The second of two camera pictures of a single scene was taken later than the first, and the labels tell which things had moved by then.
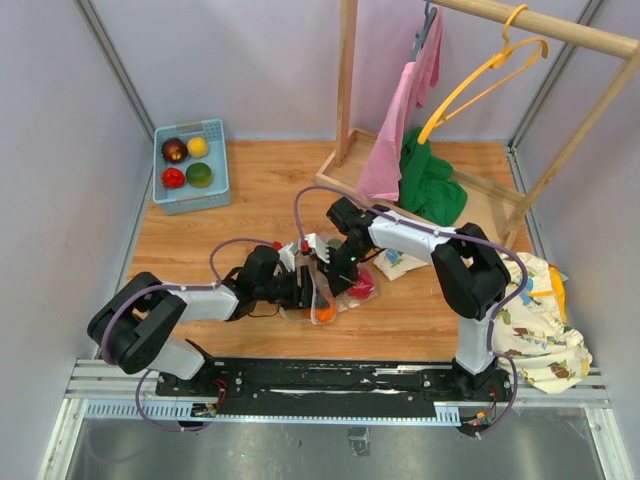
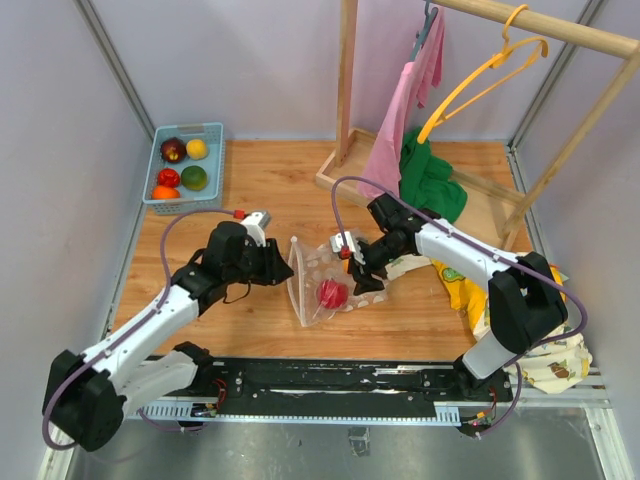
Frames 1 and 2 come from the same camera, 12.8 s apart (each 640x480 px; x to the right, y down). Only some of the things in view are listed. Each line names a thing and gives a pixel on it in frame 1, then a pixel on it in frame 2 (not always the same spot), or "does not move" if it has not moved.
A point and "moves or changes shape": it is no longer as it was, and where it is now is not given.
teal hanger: [424, 29] does not move
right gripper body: [345, 258] → [375, 256]
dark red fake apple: [174, 150] does not move
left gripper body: [286, 290] → [251, 261]
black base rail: [475, 390] does not move
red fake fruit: [364, 286] moves or changes shape
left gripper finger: [306, 286] → [274, 269]
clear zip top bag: [325, 305] moves or changes shape
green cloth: [427, 185] does not move
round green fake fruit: [199, 175] moves or changes shape
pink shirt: [381, 181] does not move
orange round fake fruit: [322, 315] → [165, 193]
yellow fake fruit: [197, 147] does not move
